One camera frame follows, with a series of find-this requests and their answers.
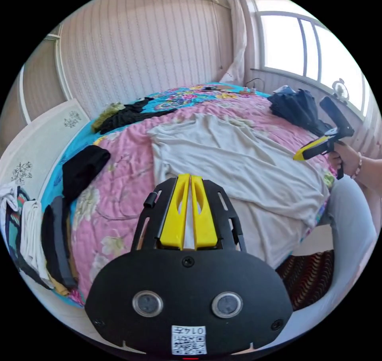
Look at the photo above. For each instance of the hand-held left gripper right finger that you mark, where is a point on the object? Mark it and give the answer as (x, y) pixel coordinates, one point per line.
(203, 223)

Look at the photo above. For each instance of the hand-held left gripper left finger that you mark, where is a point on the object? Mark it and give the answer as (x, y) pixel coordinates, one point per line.
(174, 218)

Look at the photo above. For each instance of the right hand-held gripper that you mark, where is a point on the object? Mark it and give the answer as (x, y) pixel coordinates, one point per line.
(340, 137)

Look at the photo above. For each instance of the white long sleeve shirt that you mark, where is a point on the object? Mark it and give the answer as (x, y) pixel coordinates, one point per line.
(226, 158)

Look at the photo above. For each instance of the person's right forearm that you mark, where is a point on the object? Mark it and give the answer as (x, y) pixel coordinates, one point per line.
(370, 176)

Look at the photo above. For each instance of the person's right hand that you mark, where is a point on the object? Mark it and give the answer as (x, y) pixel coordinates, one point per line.
(347, 158)

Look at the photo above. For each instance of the dark navy garment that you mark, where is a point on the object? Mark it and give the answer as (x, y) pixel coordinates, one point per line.
(298, 107)

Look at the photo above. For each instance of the small white fan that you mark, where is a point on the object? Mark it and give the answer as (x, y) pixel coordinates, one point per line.
(340, 89)

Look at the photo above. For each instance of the bed with pink floral quilt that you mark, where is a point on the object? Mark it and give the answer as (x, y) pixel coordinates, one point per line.
(119, 170)

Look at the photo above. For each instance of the person's body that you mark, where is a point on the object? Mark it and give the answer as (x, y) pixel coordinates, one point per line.
(352, 218)

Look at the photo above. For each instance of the folded black garment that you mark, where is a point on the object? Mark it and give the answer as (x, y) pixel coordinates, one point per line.
(83, 167)

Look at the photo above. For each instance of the window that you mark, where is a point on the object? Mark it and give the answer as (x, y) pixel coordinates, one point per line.
(286, 45)

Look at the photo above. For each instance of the black garment with green trim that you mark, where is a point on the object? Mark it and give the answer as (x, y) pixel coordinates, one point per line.
(128, 116)

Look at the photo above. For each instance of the white curtain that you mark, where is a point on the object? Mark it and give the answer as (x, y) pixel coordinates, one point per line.
(238, 39)

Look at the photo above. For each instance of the pile of clothes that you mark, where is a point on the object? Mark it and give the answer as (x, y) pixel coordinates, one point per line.
(32, 232)

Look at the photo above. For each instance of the white headboard with floral print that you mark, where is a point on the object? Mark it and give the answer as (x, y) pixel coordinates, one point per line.
(44, 134)

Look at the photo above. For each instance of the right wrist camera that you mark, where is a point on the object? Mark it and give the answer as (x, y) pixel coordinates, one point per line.
(332, 112)

